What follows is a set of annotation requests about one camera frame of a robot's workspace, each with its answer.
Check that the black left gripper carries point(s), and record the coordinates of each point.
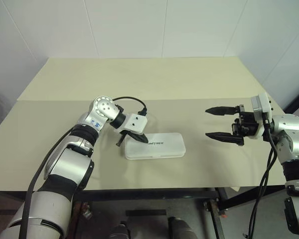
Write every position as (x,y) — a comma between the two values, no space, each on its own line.
(125,134)

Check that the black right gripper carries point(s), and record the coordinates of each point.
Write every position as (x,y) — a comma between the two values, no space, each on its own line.
(248,124)

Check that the white plastic case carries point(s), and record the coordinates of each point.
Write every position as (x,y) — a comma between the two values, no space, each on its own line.
(162,149)

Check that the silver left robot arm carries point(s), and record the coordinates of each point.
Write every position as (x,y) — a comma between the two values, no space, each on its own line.
(64,169)

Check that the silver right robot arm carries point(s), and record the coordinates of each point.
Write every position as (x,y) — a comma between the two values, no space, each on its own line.
(289,124)

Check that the small white paper tab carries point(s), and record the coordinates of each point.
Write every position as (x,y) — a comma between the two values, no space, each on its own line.
(236,189)

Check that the black tape strip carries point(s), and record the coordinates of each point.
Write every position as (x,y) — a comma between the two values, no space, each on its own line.
(145,213)

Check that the red and silver clamp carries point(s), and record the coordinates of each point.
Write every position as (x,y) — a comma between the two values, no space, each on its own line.
(222,214)
(86,214)

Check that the dark rounded shape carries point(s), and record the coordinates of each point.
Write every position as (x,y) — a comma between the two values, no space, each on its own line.
(180,229)
(119,232)

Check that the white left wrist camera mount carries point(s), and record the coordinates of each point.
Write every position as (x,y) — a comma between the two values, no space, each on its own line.
(137,123)

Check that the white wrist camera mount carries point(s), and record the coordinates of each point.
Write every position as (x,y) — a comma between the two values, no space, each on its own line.
(137,123)
(262,104)

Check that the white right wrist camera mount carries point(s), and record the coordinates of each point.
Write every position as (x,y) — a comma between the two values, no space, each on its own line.
(262,104)

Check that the black metal table frame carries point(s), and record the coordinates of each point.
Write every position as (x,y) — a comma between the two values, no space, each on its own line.
(139,193)

